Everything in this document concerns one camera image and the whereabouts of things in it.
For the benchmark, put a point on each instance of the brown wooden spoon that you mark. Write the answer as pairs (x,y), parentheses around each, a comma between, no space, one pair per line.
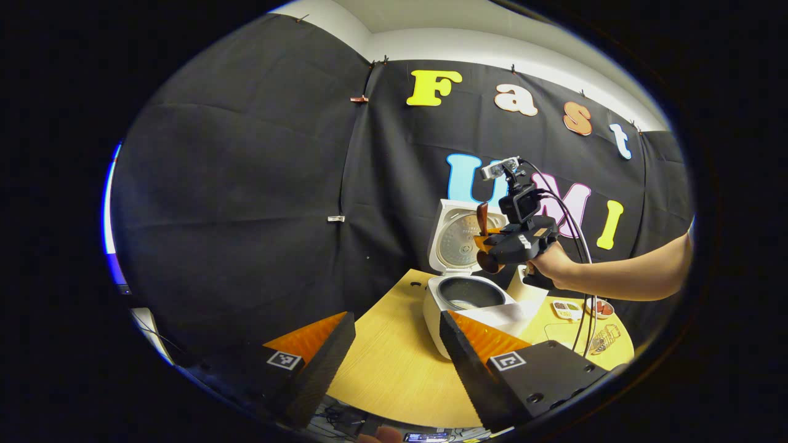
(482,215)

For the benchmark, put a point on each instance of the row of black cloth clips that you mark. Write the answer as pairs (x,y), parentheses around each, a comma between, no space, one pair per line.
(513,67)

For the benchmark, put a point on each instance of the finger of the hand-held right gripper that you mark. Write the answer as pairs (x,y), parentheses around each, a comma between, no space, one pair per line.
(487,244)

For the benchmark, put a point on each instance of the white rice cooker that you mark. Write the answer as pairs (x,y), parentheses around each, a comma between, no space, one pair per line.
(434,307)

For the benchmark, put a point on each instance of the small glass cup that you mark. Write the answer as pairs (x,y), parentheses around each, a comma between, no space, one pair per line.
(606,341)

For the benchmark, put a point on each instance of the white compartment dish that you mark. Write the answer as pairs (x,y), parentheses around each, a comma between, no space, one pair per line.
(566,309)

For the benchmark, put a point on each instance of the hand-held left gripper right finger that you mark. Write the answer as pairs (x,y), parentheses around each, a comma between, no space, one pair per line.
(474,375)

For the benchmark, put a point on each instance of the reddish brown food piece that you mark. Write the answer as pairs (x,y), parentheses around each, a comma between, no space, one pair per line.
(606,307)

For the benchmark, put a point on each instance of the small white plate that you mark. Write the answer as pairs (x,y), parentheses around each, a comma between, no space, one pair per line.
(592,307)

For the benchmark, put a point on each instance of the white chopstick holder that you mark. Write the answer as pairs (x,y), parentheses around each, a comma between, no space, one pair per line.
(535,298)

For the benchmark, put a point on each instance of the black backdrop cloth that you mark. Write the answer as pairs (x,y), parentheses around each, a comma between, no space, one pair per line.
(246,184)

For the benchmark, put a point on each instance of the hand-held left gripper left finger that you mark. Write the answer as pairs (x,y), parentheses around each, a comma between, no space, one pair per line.
(320,369)

